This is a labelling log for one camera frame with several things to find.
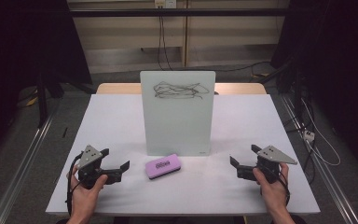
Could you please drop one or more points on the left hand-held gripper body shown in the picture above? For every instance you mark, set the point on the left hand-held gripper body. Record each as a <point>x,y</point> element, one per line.
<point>88,157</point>

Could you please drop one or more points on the small whiteboard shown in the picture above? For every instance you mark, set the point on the small whiteboard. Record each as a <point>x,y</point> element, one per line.
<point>177,124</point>

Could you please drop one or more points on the dark curtain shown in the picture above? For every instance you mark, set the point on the dark curtain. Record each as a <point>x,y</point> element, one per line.
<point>332,62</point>
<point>21,40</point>

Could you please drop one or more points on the wooden table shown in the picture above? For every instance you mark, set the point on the wooden table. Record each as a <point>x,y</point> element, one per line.
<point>118,88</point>

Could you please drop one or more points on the person's left hand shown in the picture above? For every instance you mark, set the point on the person's left hand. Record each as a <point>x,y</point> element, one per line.
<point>84,200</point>

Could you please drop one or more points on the black horizontal bar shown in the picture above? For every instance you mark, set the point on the black horizontal bar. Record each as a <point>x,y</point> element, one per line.
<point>180,12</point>

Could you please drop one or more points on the white power strip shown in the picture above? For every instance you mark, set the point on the white power strip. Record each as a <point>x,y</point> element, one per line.
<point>308,135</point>

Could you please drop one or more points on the black metal stand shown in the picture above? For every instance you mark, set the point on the black metal stand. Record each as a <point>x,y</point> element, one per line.
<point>42,96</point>

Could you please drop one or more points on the person's right hand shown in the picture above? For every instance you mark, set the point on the person's right hand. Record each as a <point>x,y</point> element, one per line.
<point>273,194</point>

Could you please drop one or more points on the purple whiteboard eraser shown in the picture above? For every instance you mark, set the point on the purple whiteboard eraser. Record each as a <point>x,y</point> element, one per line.
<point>162,165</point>

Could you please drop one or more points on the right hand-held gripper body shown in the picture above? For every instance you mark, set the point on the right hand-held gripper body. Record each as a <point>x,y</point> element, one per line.
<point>273,155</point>

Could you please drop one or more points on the wooden upright post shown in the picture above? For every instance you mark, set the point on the wooden upright post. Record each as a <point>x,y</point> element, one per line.
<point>185,37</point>

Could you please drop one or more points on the aluminium floor rail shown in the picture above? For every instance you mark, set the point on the aluminium floor rail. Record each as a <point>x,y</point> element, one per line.
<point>323,168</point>
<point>21,165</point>

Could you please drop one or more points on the white wall socket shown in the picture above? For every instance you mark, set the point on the white wall socket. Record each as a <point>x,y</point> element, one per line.
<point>165,3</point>

